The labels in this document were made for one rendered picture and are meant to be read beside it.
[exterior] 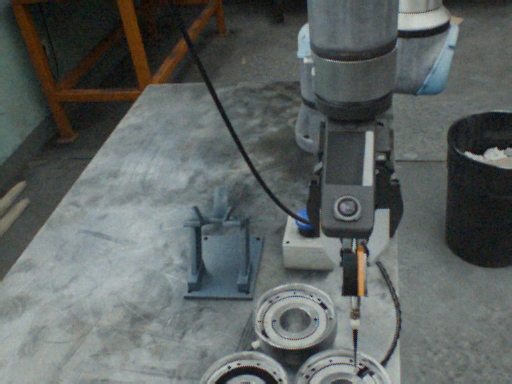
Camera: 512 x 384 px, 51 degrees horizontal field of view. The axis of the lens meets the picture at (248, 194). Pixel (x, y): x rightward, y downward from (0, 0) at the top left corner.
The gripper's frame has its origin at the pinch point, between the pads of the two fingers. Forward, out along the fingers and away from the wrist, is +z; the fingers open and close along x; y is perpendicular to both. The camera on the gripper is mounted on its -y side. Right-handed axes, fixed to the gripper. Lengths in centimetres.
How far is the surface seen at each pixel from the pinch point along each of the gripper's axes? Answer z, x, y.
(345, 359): 10.4, 1.1, -5.4
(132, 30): 35, 95, 181
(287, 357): 11.0, 7.9, -5.0
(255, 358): 10.0, 11.5, -6.1
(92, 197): 13, 47, 30
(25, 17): 27, 146, 184
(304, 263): 12.1, 7.0, 11.9
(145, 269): 13.3, 31.3, 11.4
